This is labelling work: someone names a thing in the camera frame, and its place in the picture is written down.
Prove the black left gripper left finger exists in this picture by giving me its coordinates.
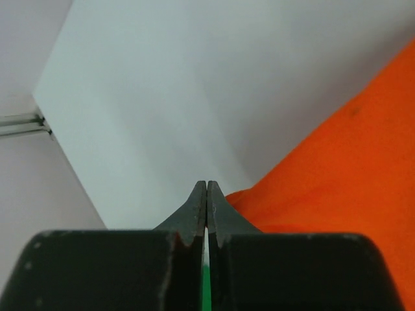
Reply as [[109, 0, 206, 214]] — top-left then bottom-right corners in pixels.
[[154, 181, 206, 246]]

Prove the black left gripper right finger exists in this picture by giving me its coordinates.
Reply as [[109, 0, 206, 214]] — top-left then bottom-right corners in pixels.
[[206, 181, 261, 249]]

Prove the orange t shirt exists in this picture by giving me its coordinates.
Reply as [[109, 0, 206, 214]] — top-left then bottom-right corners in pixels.
[[227, 43, 414, 310]]

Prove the green plastic tray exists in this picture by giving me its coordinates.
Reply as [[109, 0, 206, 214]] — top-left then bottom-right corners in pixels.
[[202, 228, 211, 311]]

